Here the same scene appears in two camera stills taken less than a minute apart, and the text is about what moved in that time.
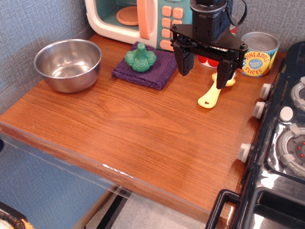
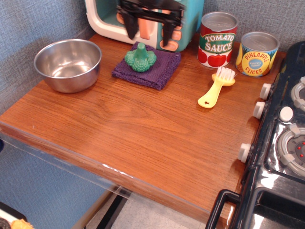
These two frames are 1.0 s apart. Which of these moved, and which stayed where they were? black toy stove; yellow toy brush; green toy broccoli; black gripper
Moved: black gripper
Stayed: green toy broccoli; black toy stove; yellow toy brush
